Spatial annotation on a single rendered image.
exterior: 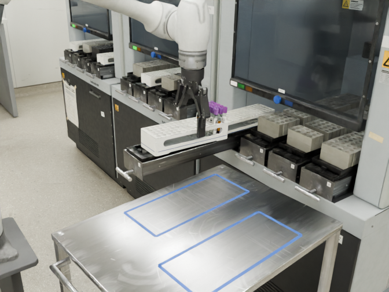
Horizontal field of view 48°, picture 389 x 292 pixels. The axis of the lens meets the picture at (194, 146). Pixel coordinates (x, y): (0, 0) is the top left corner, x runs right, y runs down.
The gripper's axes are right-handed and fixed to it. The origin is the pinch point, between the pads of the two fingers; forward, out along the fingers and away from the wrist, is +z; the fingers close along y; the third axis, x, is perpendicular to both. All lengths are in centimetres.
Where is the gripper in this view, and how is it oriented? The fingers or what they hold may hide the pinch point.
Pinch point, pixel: (191, 126)
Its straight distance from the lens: 147.8
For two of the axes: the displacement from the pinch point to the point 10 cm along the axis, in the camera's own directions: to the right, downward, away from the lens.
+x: 8.1, -2.3, 5.4
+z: -0.2, 9.1, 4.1
